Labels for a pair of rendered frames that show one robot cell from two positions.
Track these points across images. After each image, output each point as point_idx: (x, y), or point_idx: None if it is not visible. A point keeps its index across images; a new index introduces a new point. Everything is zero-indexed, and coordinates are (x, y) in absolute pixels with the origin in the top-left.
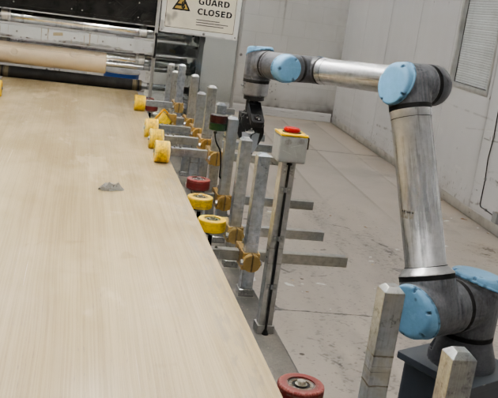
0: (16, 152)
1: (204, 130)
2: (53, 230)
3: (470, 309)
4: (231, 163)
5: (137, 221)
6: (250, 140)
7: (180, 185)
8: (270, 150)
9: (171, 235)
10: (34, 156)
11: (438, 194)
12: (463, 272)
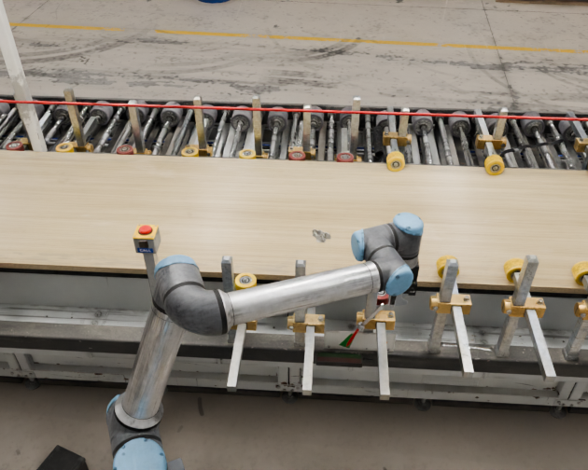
0: (420, 195)
1: (513, 292)
2: (211, 208)
3: (112, 451)
4: (367, 294)
5: (235, 242)
6: (296, 264)
7: None
8: (542, 372)
9: (204, 255)
10: (409, 202)
11: (137, 366)
12: (133, 440)
